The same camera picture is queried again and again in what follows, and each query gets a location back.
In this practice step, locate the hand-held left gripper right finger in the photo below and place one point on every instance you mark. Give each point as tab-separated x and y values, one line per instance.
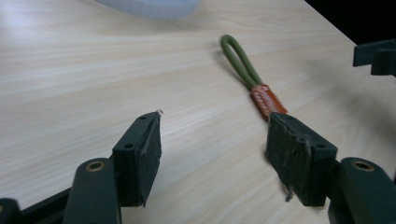
295	158

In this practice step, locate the white translucent container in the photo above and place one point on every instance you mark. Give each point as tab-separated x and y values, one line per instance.
152	7

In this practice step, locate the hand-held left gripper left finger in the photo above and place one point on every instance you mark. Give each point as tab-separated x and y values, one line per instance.
137	161

